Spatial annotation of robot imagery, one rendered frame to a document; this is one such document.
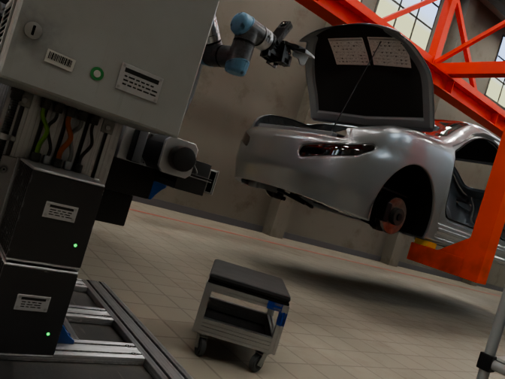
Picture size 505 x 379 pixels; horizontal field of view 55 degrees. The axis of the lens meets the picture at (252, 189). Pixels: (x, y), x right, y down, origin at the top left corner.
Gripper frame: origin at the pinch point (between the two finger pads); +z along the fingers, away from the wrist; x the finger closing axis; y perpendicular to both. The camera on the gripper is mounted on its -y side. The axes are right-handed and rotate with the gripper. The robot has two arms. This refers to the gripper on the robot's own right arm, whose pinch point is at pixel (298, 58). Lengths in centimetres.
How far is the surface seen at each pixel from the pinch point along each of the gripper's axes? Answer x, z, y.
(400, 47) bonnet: -76, 237, -116
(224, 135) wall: -463, 432, -85
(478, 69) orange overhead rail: -107, 549, -223
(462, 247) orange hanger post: -15, 289, 45
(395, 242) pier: -332, 891, 24
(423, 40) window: -316, 821, -414
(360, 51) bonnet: -122, 248, -122
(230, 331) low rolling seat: -17, 12, 109
